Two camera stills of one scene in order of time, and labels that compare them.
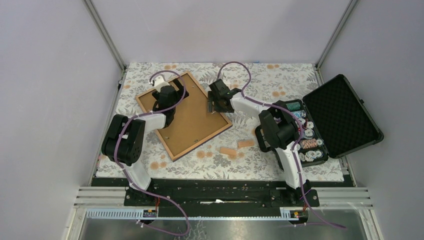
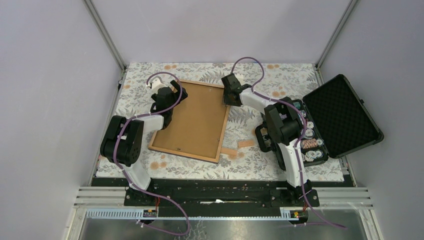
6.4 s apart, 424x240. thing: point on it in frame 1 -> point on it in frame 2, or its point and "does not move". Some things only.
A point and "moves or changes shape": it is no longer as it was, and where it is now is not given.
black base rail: x=215 y=198 does not move
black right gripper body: x=217 y=107 -> x=226 y=100
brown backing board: x=190 y=123 moves or changes shape
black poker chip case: x=334 y=121 does not move
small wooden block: x=245 y=143 does not move
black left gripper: x=180 y=87 does not move
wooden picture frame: x=189 y=150 -> x=198 y=125
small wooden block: x=227 y=151 does not move
